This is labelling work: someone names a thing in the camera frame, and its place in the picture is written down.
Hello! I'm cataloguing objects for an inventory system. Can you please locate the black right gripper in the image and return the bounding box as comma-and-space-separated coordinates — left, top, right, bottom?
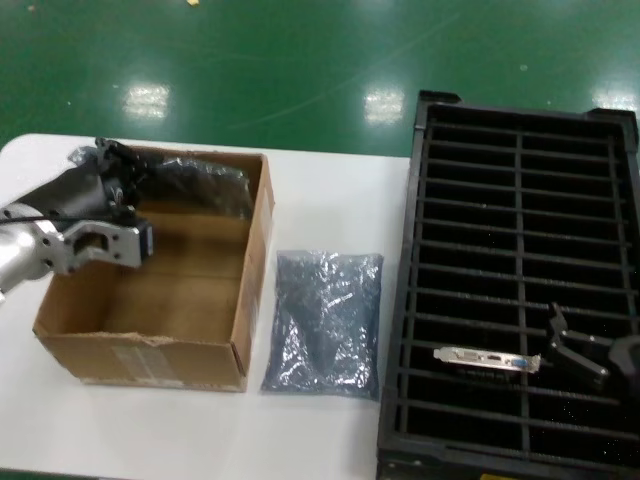
545, 301, 640, 392

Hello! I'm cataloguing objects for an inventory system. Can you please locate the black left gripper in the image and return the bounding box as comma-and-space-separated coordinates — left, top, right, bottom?
9, 137, 169, 224

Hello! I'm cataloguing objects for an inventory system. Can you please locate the grey antistatic bag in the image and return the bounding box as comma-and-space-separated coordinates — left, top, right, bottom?
144, 154, 254, 224
259, 248, 386, 401

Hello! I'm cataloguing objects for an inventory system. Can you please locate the black slotted plastic container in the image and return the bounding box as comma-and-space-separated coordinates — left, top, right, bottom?
377, 89, 640, 480

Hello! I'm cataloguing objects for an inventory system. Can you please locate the open brown cardboard box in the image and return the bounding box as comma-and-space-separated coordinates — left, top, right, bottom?
32, 142, 276, 394

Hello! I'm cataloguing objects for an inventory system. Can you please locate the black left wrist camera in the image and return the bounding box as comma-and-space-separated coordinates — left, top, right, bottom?
135, 224, 155, 265

